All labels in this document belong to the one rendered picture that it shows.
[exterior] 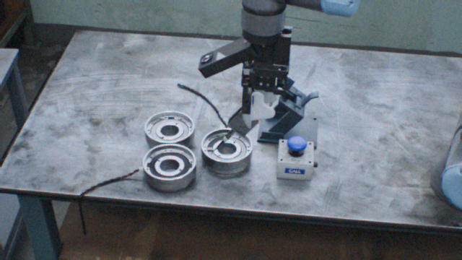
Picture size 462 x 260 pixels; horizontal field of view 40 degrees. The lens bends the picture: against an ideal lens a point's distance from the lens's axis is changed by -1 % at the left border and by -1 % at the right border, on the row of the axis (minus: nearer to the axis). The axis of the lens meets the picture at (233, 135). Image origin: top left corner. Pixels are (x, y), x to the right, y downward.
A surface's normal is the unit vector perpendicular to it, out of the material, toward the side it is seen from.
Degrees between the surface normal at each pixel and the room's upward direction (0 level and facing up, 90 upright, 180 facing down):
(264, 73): 90
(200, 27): 90
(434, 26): 90
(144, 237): 0
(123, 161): 0
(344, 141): 0
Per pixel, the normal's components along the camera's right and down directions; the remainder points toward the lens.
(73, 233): 0.02, -0.76
